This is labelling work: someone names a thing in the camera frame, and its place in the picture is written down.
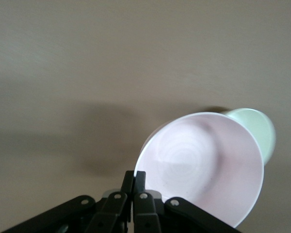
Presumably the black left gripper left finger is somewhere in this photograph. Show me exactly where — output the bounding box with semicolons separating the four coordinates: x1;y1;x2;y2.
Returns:
1;170;136;233

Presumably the pink bowl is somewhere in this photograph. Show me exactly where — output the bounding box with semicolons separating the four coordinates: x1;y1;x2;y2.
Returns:
134;112;265;229

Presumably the pale green cup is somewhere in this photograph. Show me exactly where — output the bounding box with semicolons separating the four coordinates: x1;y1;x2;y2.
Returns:
222;108;277;166

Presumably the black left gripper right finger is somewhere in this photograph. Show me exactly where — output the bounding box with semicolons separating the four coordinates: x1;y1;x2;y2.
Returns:
132;171;243;233

